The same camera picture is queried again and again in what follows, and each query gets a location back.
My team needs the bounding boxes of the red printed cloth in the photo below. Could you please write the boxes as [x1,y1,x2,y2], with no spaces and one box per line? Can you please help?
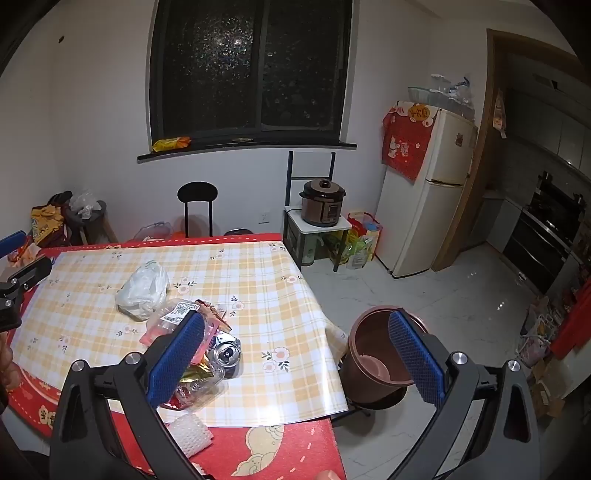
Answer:
[382,102,443,184]

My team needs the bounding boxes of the yellow printed bag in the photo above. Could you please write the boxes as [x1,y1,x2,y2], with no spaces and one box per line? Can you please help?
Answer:
[31,205,70,245]

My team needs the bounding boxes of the wooden stool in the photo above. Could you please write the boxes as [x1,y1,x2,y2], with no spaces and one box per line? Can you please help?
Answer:
[62,200,119,245]

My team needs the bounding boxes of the black round-back chair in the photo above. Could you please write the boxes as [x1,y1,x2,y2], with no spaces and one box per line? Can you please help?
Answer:
[177,181,219,238]

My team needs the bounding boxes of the dark framed window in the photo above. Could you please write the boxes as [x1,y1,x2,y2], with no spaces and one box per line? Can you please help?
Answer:
[148,0,354,151]

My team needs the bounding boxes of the crushed silver drink can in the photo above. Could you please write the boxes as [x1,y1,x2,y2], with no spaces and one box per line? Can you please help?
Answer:
[209,332,243,380]

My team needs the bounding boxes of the cardboard box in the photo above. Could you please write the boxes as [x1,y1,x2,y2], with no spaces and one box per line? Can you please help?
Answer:
[530,360,567,419]

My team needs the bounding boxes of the brown pressure cooker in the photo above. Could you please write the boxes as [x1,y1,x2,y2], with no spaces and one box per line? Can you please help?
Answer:
[299,178,347,228]

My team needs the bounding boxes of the colourful shopping bag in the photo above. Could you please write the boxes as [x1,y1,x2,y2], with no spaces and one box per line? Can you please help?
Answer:
[345,211,383,271]

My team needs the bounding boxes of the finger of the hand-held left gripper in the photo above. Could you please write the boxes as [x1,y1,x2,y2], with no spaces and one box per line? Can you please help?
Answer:
[0,255,53,301]
[0,231,27,254]

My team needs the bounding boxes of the brown plastic waste bin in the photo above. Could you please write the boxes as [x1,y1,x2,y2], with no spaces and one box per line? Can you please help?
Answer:
[339,305,430,410]

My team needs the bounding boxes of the black rack with white shelf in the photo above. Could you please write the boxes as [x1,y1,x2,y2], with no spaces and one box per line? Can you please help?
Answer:
[283,151,353,273]

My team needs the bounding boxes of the clear plastic bags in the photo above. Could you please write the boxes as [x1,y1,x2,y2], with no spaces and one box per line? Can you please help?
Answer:
[431,74,476,123]

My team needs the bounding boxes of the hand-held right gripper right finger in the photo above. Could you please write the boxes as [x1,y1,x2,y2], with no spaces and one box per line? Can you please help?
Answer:
[387,309,541,480]

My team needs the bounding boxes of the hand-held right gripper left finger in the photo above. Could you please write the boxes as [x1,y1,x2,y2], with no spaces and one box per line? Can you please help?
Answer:
[49,311,206,480]

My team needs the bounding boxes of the yellow snack packet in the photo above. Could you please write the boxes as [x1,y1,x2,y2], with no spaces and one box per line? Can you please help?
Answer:
[152,136,192,153]

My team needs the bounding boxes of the red snack wrapper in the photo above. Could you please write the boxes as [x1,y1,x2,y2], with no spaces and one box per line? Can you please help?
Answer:
[194,300,230,331]

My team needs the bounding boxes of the green plastic container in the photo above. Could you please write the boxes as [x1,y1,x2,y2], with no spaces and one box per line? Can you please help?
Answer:
[302,233,324,265]

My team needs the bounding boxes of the black built-in oven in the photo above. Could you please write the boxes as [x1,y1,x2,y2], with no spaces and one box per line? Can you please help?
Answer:
[502,171,587,296]

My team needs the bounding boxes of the white plastic bag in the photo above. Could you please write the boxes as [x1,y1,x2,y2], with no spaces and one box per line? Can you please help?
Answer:
[115,260,170,322]

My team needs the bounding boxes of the crumpled clear plastic bag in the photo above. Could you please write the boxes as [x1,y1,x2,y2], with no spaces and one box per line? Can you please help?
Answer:
[69,190,100,219]

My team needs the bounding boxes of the hanging wall calendar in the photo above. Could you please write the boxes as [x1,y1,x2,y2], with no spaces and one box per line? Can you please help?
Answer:
[492,90,509,138]

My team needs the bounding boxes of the white foam fruit net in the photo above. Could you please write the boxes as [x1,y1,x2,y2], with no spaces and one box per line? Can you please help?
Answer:
[167,413,214,459]

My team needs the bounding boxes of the wooden door frame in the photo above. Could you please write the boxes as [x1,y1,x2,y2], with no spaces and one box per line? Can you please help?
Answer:
[431,28,591,273]

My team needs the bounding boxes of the person's left hand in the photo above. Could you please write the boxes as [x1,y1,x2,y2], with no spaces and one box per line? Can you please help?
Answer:
[0,333,22,403]

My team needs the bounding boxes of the cream refrigerator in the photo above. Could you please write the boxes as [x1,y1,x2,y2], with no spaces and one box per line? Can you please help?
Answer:
[373,104,479,279]

